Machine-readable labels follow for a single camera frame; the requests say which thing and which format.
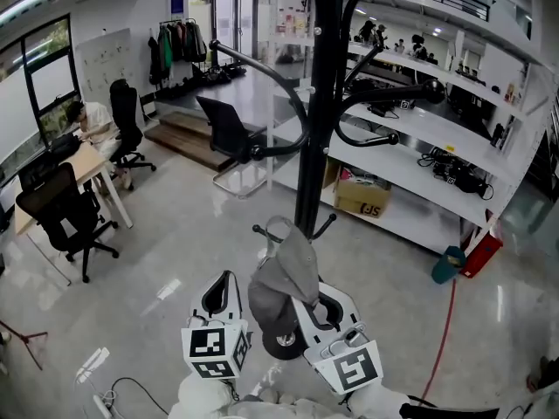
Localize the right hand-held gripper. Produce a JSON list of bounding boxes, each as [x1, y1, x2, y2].
[[291, 281, 384, 395]]

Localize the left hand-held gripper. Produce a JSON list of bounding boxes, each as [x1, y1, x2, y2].
[[181, 271, 253, 381]]

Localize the grey cap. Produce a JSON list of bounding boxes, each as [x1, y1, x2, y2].
[[247, 215, 321, 335]]

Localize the black coat rack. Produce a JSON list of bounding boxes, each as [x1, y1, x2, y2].
[[208, 0, 446, 361]]

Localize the person's left forearm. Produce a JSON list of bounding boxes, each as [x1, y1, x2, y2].
[[168, 371, 237, 419]]

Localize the person's right forearm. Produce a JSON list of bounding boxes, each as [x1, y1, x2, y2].
[[347, 381, 411, 419]]

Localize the large printed cardboard box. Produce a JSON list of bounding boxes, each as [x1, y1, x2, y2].
[[332, 168, 393, 219]]

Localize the teal waste bin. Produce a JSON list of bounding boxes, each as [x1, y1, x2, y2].
[[431, 245, 467, 285]]

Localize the small plain cardboard box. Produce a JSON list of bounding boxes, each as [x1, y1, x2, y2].
[[321, 157, 342, 190]]

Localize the white power strip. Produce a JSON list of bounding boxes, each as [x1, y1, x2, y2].
[[92, 391, 114, 419]]

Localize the black flat panel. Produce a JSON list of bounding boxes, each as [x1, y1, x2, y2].
[[399, 402, 501, 419]]

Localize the white metal shelving unit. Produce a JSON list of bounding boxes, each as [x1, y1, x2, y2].
[[266, 0, 558, 257]]

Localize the wooden steps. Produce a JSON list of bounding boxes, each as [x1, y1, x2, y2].
[[143, 111, 232, 172]]

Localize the red box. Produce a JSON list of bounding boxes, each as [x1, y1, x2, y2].
[[460, 233, 504, 279]]

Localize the black cantilever chair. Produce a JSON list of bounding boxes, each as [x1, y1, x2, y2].
[[195, 95, 270, 199]]

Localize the light wooden desk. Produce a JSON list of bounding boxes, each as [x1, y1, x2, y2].
[[15, 140, 135, 287]]

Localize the black mesh office chair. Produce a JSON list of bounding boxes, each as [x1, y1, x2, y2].
[[15, 161, 120, 284]]

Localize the red floor stand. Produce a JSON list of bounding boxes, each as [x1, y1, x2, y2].
[[0, 319, 49, 371]]

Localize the black high-back office chair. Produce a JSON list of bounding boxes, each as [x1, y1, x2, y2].
[[108, 79, 157, 181]]

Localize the black bag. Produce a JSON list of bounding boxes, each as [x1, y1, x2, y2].
[[50, 132, 82, 156]]

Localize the black laptop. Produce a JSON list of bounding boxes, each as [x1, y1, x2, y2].
[[17, 157, 53, 189]]

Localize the pile of black bags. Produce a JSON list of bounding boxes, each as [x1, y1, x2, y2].
[[191, 63, 248, 86]]

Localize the white board with sketches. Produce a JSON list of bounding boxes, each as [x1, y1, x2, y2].
[[76, 27, 135, 100]]

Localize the black framed window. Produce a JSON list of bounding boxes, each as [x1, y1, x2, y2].
[[0, 14, 82, 182]]

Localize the glass entrance door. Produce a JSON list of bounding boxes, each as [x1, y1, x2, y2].
[[187, 0, 259, 67]]

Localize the black floor cable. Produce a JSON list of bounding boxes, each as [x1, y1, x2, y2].
[[108, 376, 169, 419]]

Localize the red hose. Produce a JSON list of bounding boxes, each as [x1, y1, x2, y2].
[[418, 277, 458, 408]]

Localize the black gear pile with cables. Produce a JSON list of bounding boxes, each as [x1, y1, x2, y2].
[[417, 146, 494, 200], [349, 76, 416, 120]]

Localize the clothes rail with garments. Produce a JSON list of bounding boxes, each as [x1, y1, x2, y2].
[[147, 17, 209, 86]]

